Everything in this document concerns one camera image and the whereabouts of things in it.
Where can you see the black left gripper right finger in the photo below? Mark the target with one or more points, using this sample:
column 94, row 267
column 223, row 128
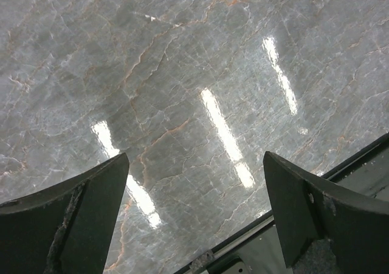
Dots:
column 322, row 225

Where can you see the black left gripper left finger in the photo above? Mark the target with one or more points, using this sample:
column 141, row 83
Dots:
column 66, row 228

